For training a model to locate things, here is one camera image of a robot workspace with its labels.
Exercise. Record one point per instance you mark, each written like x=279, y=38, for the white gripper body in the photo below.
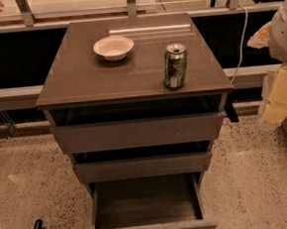
x=283, y=36

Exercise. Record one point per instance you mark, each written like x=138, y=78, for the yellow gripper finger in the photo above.
x=270, y=117
x=259, y=40

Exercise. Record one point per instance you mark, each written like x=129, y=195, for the green soda can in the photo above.
x=175, y=61

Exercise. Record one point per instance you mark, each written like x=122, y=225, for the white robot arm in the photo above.
x=273, y=35

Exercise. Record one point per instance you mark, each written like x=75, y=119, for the grey top drawer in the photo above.
x=74, y=139

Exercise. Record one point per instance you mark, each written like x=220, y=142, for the grey drawer cabinet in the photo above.
x=84, y=88

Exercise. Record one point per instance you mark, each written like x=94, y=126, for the grey open bottom drawer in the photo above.
x=164, y=202

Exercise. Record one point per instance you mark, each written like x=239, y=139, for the grey middle drawer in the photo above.
x=142, y=167

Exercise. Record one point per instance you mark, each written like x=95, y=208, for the white paper bowl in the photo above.
x=113, y=48

